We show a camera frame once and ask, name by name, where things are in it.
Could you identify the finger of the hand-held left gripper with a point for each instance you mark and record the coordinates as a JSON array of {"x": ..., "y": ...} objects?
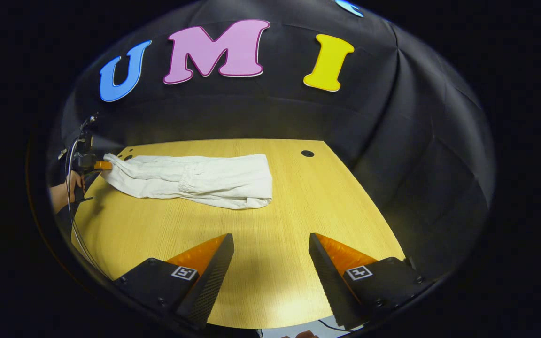
[{"x": 103, "y": 165}]

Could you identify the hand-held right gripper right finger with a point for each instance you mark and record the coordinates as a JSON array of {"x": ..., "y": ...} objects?
[{"x": 329, "y": 284}]

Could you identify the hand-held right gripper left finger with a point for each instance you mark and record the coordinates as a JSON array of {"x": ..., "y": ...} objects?
[{"x": 212, "y": 281}]

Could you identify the white jeans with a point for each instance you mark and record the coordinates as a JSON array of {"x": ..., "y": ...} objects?
[{"x": 214, "y": 180}]

